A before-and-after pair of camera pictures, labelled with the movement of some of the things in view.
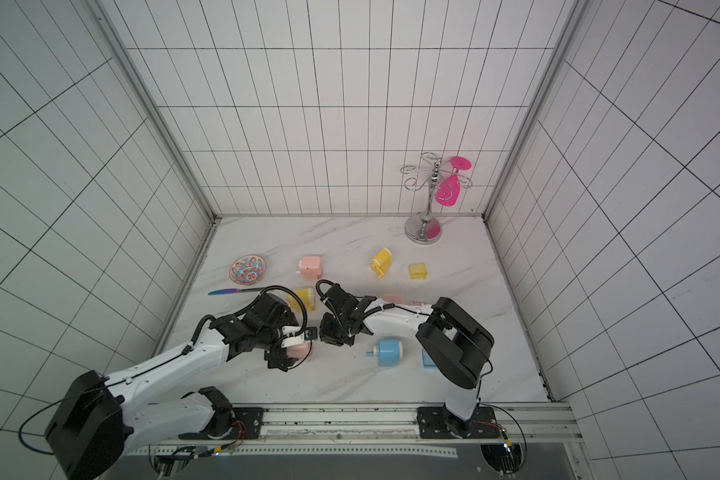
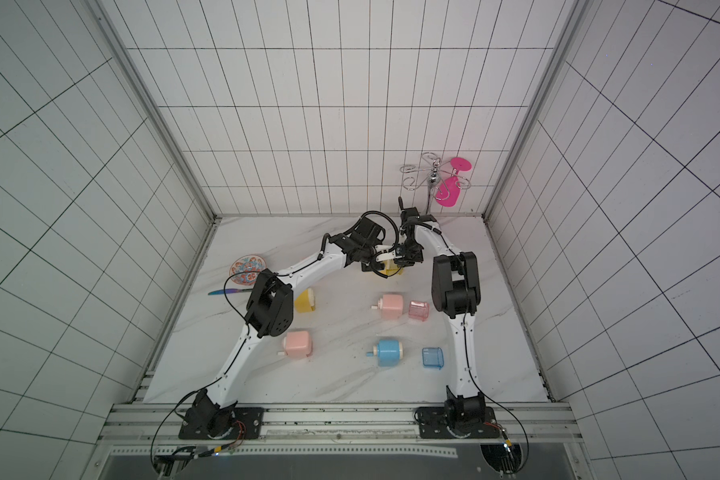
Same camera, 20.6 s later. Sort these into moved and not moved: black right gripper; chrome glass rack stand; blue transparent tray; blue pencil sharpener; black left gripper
Moved: black left gripper; black right gripper
Not moved: blue transparent tray; chrome glass rack stand; blue pencil sharpener
